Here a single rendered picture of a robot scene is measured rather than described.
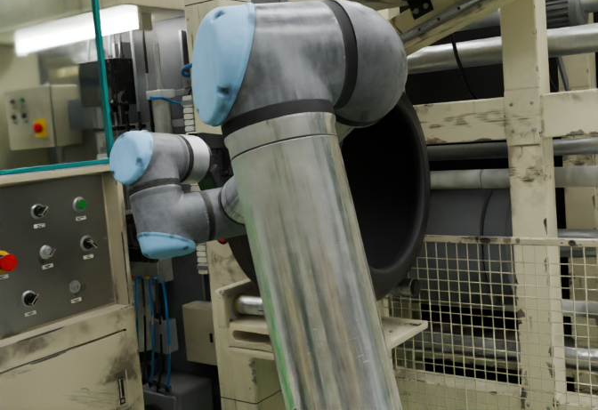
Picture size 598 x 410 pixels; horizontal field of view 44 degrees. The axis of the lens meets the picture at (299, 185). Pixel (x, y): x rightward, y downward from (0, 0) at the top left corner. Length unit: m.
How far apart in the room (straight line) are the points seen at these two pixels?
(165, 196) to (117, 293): 0.80
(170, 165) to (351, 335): 0.66
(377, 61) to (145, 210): 0.60
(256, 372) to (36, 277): 0.60
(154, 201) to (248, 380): 0.85
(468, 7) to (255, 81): 1.30
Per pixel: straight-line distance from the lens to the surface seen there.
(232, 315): 1.84
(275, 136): 0.70
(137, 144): 1.25
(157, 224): 1.24
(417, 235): 1.86
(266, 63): 0.71
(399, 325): 1.92
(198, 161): 1.33
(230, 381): 2.03
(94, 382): 1.95
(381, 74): 0.78
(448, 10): 1.98
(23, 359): 1.82
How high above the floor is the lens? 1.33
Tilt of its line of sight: 5 degrees down
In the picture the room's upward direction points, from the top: 5 degrees counter-clockwise
